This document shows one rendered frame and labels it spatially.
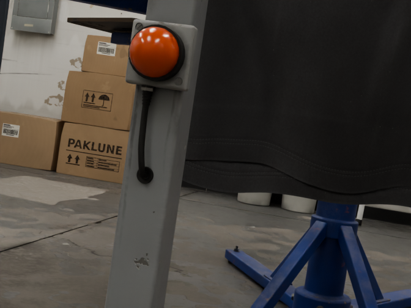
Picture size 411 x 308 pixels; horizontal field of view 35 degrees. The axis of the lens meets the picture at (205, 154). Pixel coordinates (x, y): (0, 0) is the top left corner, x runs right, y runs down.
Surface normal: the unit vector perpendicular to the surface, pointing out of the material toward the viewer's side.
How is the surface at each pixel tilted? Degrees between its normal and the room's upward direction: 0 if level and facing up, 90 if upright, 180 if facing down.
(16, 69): 90
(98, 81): 89
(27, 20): 90
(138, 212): 90
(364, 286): 43
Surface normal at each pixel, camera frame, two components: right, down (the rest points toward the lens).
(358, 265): 0.28, -0.66
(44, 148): -0.16, 0.04
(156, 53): 0.25, 0.25
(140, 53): -0.41, 0.16
